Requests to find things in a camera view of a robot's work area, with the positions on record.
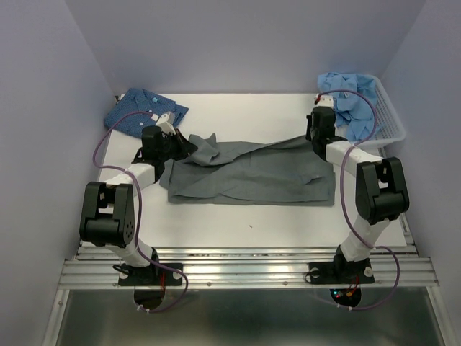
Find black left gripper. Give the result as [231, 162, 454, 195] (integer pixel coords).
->
[158, 128, 197, 161]

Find grey long sleeve shirt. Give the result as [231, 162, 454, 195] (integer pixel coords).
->
[159, 135, 336, 207]

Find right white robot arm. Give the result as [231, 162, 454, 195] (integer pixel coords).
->
[306, 106, 410, 281]

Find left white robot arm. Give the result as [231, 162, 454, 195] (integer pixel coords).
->
[79, 125, 198, 286]

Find light blue shirt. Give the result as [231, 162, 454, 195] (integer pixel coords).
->
[317, 72, 377, 142]

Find blue checked folded shirt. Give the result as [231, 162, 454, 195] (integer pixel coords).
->
[104, 88, 189, 138]

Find white plastic laundry basket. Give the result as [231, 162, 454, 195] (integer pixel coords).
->
[360, 75, 406, 149]

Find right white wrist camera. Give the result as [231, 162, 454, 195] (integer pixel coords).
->
[314, 94, 334, 109]

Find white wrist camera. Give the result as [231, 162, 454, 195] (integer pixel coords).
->
[151, 112, 176, 135]
[314, 94, 334, 109]

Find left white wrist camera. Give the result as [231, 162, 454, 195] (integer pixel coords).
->
[151, 112, 176, 135]

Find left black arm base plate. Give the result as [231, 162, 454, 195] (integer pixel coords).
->
[112, 263, 182, 287]

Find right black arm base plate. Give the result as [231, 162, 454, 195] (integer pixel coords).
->
[304, 247, 375, 285]

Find aluminium front rail frame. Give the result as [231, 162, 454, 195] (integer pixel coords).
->
[41, 201, 451, 346]

